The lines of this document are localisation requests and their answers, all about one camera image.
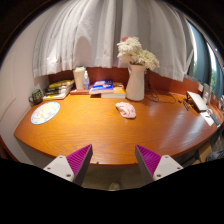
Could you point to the round cartoon-print mouse pad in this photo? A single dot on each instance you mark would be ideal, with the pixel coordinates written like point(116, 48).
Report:
point(45, 113)

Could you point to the white angled stand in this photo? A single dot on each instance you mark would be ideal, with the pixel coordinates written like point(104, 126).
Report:
point(197, 101)

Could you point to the yellow and white thick book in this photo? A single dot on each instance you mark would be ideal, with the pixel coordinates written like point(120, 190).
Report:
point(55, 96)

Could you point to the yellow-cover book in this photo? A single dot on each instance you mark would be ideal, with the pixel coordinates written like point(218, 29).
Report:
point(119, 90)

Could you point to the small clear spray bottle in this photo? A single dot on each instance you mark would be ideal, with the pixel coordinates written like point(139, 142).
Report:
point(86, 81)

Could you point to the white flower bouquet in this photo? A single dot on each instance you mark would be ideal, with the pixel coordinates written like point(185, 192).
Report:
point(135, 51)

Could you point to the blue-cover book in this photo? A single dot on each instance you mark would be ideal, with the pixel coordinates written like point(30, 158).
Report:
point(101, 86)

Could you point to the pink computer mouse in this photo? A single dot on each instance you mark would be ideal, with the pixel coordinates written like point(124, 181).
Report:
point(126, 110)

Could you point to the black pen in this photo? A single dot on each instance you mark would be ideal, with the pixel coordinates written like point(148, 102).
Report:
point(185, 105)

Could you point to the dark green mug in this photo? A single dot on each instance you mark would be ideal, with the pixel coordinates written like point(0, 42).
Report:
point(37, 96)

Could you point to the black spine book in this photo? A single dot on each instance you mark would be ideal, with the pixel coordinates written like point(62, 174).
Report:
point(56, 92)
point(57, 89)

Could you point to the thin red notebook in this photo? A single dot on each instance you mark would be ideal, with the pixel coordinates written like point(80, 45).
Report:
point(78, 91)

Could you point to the dark glass window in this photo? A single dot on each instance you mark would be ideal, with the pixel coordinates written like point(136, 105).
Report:
point(203, 60)

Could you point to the black and yellow cover book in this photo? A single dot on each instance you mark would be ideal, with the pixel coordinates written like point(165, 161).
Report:
point(61, 83)

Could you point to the white tumbler bottle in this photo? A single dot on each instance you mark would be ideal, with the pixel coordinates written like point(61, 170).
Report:
point(78, 78)

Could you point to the white ceramic vase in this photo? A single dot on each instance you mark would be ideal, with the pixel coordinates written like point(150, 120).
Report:
point(135, 85)

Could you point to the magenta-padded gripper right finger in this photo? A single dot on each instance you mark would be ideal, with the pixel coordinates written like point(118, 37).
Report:
point(163, 166)

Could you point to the white curtain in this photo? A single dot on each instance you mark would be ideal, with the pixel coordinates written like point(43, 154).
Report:
point(100, 33)

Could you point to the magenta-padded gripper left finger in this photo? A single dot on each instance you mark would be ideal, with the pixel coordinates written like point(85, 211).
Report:
point(63, 166)

